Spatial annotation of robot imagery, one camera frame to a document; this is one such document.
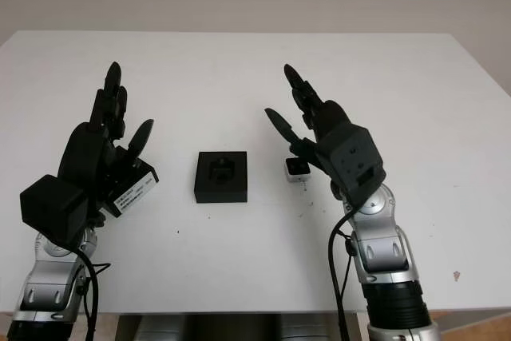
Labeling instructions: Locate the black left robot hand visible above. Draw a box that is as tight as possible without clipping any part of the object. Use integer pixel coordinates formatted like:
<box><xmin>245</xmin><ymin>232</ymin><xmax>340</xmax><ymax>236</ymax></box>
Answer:
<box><xmin>57</xmin><ymin>61</ymin><xmax>156</xmax><ymax>224</ymax></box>

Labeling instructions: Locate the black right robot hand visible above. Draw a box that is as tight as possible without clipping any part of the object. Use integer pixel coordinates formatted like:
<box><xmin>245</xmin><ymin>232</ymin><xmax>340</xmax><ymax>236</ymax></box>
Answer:
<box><xmin>263</xmin><ymin>63</ymin><xmax>359</xmax><ymax>215</ymax></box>

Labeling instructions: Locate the small silver cube camera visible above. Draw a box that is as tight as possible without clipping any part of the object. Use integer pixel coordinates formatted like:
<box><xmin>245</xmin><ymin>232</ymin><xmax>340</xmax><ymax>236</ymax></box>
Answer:
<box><xmin>284</xmin><ymin>157</ymin><xmax>311</xmax><ymax>184</ymax></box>

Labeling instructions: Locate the dark grey robot body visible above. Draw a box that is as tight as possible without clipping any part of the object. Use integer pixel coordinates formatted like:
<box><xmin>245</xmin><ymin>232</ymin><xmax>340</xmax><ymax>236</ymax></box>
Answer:
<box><xmin>115</xmin><ymin>303</ymin><xmax>368</xmax><ymax>341</ymax></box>

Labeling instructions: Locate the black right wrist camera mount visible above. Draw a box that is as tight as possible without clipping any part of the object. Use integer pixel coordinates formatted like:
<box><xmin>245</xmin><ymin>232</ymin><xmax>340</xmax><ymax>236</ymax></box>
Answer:
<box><xmin>318</xmin><ymin>123</ymin><xmax>389</xmax><ymax>209</ymax></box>

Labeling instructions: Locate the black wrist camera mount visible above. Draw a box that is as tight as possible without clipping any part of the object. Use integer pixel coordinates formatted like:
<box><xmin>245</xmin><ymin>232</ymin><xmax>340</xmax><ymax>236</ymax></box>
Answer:
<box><xmin>19</xmin><ymin>174</ymin><xmax>89</xmax><ymax>249</ymax></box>
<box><xmin>318</xmin><ymin>123</ymin><xmax>389</xmax><ymax>209</ymax></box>

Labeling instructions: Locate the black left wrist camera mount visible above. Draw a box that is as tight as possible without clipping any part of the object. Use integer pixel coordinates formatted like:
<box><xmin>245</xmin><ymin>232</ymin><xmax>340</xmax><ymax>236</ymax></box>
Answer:
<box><xmin>19</xmin><ymin>174</ymin><xmax>89</xmax><ymax>249</ymax></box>

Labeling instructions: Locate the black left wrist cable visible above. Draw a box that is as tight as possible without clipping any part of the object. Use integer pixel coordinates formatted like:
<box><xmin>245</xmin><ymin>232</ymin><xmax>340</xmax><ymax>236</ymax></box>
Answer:
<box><xmin>73</xmin><ymin>243</ymin><xmax>113</xmax><ymax>341</ymax></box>

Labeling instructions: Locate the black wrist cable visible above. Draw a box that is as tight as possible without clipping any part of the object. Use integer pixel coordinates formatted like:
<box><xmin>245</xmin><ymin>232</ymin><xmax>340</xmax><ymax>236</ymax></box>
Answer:
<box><xmin>327</xmin><ymin>211</ymin><xmax>361</xmax><ymax>341</ymax></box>
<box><xmin>73</xmin><ymin>243</ymin><xmax>113</xmax><ymax>341</ymax></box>

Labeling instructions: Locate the black camera box base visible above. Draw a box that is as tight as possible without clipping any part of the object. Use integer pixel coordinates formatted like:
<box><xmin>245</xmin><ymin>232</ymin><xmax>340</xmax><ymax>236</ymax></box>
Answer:
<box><xmin>193</xmin><ymin>149</ymin><xmax>250</xmax><ymax>204</ymax></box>

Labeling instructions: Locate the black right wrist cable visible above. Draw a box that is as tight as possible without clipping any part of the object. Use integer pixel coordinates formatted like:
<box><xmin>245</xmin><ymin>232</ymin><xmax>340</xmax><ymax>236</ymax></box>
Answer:
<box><xmin>327</xmin><ymin>211</ymin><xmax>361</xmax><ymax>341</ymax></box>

